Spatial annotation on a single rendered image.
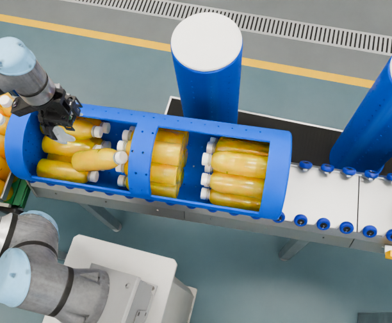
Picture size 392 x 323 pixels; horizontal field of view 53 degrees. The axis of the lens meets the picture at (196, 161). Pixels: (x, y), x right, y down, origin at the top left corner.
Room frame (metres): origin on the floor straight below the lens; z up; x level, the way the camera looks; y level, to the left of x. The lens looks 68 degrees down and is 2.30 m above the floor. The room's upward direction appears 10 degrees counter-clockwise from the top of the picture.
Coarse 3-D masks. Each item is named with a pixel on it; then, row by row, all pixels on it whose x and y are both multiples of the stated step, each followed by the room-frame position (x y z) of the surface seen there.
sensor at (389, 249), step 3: (384, 246) 0.13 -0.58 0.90; (387, 246) 0.13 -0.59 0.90; (390, 246) 0.13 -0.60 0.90; (384, 249) 0.12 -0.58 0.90; (387, 249) 0.12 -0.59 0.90; (390, 249) 0.12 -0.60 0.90; (384, 252) 0.11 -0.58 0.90; (387, 252) 0.11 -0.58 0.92; (390, 252) 0.11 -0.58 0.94; (387, 255) 0.10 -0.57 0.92; (390, 255) 0.10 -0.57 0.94; (387, 258) 0.09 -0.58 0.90; (390, 258) 0.09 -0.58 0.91
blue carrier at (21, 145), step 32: (32, 128) 0.70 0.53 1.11; (128, 128) 0.68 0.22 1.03; (192, 128) 0.54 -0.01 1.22; (224, 128) 0.52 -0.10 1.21; (256, 128) 0.52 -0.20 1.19; (32, 160) 0.61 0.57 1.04; (192, 160) 0.53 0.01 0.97; (288, 160) 0.38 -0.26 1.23; (128, 192) 0.41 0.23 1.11; (192, 192) 0.41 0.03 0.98
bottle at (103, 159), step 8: (80, 152) 0.57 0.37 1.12; (88, 152) 0.55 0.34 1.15; (96, 152) 0.54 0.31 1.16; (104, 152) 0.53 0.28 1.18; (112, 152) 0.52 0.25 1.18; (72, 160) 0.55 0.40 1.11; (80, 160) 0.54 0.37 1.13; (88, 160) 0.52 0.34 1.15; (96, 160) 0.51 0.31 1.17; (104, 160) 0.50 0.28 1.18; (112, 160) 0.50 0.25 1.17; (80, 168) 0.52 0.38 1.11; (88, 168) 0.51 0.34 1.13; (96, 168) 0.50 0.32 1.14; (104, 168) 0.49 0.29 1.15; (112, 168) 0.48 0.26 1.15
